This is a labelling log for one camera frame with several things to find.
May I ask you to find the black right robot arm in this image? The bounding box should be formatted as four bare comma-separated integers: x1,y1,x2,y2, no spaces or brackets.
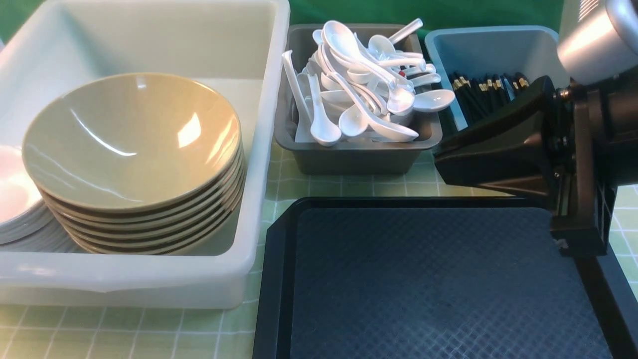
434,0,638,359

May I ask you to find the grey spoon bin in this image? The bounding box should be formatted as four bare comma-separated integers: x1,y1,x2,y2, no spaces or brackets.
274,23,444,176

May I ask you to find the pile of white spoons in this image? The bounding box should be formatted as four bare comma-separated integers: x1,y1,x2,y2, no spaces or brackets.
277,18,456,147

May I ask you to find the black serving tray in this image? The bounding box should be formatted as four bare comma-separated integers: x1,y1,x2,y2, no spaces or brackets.
252,197,637,359

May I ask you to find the large white plastic tub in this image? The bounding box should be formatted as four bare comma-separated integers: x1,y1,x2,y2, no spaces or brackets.
0,0,290,309

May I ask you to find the bundle of black chopsticks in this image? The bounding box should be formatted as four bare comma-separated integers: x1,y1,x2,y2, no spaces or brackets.
448,71,529,127

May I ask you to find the stack of tan bowls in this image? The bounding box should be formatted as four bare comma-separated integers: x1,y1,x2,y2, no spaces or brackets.
22,73,247,255

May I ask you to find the blue chopstick bin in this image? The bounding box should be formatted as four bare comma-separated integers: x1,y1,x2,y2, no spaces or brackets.
425,25,571,133

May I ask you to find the stack of white dishes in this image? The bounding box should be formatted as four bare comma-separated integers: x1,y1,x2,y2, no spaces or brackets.
0,145,81,253

